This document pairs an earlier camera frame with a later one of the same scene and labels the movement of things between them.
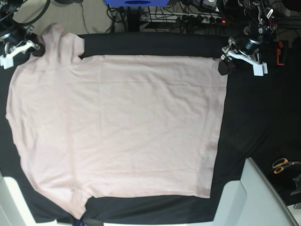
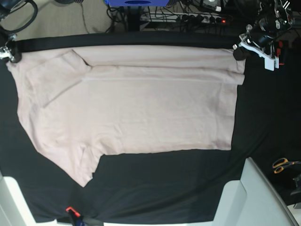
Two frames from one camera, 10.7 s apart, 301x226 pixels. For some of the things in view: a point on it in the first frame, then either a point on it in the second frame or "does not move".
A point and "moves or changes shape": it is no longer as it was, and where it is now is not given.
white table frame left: x=14 y=210 does not move
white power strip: x=190 y=18 does not move
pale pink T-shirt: x=122 y=125 moves or changes shape
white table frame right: x=253 y=200 does not move
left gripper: x=14 y=35 to x=5 y=52
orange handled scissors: x=279 y=165 does not move
